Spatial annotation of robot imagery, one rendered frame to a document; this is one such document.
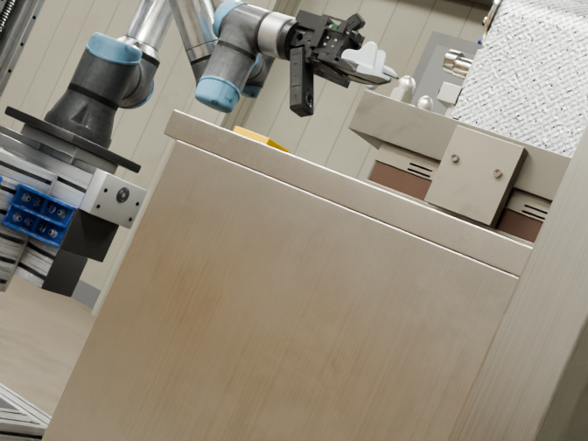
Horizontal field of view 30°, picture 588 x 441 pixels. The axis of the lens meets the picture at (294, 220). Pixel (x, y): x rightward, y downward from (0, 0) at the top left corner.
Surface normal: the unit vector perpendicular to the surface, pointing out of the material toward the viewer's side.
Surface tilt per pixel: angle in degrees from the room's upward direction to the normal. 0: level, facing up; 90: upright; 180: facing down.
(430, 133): 90
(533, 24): 90
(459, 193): 90
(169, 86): 90
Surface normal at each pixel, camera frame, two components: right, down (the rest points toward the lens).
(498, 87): -0.47, -0.24
